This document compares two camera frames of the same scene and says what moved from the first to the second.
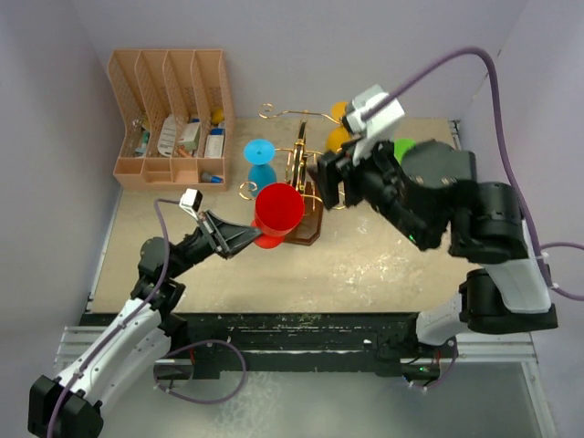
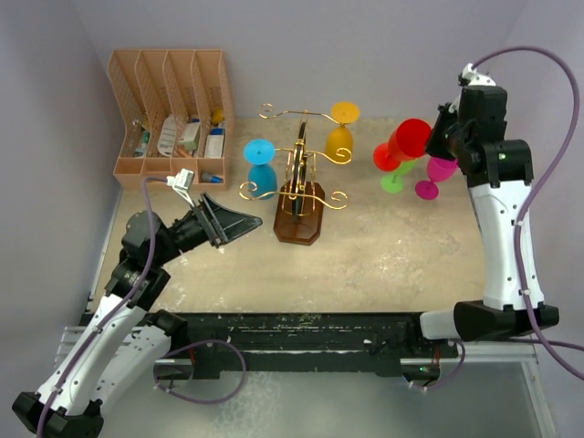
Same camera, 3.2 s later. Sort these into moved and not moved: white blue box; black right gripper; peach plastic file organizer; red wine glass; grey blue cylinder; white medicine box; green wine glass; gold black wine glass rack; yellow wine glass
Moved: red wine glass; black right gripper; green wine glass
Not moved: yellow wine glass; white blue box; peach plastic file organizer; white medicine box; grey blue cylinder; gold black wine glass rack
